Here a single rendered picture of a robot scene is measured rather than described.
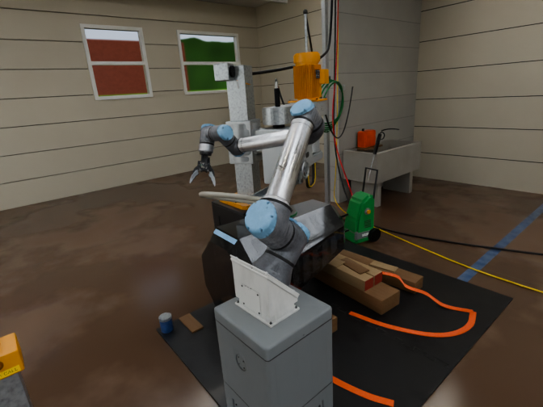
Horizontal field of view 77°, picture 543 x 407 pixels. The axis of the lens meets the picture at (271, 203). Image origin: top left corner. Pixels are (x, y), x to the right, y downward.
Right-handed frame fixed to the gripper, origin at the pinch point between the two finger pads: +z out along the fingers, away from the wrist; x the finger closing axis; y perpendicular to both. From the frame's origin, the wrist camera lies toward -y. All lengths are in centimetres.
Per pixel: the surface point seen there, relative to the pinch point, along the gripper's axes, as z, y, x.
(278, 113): -58, -24, 44
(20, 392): 81, 91, -42
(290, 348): 69, 71, 50
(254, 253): 42, -30, 39
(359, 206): -9, -174, 165
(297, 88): -99, -77, 64
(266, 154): -32, -42, 40
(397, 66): -269, -346, 273
